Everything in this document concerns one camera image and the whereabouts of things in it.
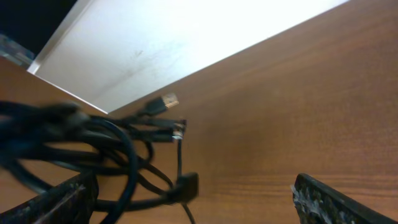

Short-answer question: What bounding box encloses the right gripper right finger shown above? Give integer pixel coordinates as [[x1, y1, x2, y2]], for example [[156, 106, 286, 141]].
[[291, 173, 397, 224]]

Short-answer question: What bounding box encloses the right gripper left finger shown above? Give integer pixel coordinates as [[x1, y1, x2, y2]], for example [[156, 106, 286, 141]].
[[1, 172, 99, 224]]

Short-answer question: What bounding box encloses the thick black USB cable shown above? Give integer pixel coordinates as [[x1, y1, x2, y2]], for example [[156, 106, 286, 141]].
[[0, 92, 200, 224]]

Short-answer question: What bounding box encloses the thin black USB cable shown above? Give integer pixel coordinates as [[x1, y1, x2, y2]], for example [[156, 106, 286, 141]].
[[124, 118, 197, 224]]

